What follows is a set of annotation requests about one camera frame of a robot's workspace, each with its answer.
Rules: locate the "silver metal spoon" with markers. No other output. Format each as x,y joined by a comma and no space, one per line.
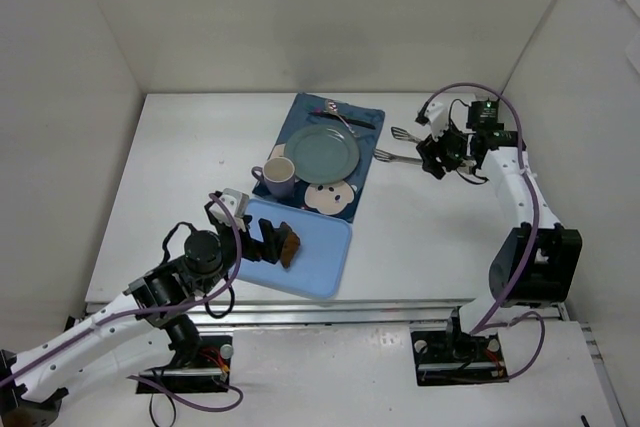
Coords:
332,109

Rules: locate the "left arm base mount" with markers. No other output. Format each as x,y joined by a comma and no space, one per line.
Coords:
208,372

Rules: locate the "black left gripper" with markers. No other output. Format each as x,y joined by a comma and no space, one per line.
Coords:
270,239

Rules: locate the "lavender ceramic mug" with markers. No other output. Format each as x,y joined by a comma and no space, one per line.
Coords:
277,175

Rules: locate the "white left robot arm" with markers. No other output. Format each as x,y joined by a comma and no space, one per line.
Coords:
146,326

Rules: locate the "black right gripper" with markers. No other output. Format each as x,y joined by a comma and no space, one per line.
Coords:
435,155

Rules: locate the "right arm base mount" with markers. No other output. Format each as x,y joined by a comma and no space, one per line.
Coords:
440,360

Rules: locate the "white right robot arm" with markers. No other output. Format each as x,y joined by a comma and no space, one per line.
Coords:
536,263

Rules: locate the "teal green ceramic plate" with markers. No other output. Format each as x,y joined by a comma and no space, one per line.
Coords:
322,154

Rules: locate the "light blue plastic tray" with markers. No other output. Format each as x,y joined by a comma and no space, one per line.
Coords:
317,267

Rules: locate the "black handled knife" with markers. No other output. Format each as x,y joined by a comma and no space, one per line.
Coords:
353,121

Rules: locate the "silver metal tongs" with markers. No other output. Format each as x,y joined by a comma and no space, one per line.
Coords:
401,135

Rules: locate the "aluminium table edge rail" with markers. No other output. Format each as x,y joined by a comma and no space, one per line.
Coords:
303,314

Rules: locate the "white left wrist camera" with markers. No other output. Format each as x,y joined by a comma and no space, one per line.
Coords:
228,207

